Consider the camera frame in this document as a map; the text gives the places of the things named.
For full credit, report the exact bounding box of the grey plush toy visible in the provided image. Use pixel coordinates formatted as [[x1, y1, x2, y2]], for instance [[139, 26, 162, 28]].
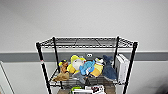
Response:
[[71, 72, 89, 85]]

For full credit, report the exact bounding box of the yellow and white plush duck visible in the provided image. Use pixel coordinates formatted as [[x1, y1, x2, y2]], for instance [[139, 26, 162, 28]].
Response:
[[89, 57, 105, 79]]

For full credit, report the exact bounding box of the black wire shelf rack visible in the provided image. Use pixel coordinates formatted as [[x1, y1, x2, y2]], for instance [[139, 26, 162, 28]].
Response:
[[35, 35, 139, 94]]

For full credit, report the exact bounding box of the flat white box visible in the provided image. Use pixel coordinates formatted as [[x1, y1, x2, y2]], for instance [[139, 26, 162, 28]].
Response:
[[115, 53, 131, 85]]

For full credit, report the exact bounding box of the long grey wall band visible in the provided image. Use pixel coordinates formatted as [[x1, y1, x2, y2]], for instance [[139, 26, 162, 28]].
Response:
[[0, 50, 168, 63]]

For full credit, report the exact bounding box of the light blue plush toy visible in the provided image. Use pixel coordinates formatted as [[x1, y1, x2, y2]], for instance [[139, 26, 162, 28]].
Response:
[[78, 60, 97, 77]]

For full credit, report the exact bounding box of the pale basket with dark spots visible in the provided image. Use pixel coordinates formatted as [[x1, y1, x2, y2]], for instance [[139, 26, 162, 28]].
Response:
[[71, 84, 108, 94]]

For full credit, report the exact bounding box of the small brown cardboard box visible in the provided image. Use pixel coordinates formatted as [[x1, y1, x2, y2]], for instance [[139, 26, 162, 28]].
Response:
[[56, 87, 73, 94]]

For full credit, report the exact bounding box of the white door frame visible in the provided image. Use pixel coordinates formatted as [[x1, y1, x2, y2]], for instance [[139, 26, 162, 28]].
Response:
[[0, 61, 16, 94]]

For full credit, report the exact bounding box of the brown plush toy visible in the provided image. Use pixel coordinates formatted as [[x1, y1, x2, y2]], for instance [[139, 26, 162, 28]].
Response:
[[52, 58, 71, 83]]

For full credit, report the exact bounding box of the navy blue plush shark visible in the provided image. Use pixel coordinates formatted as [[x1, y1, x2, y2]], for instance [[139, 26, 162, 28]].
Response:
[[100, 54, 119, 82]]

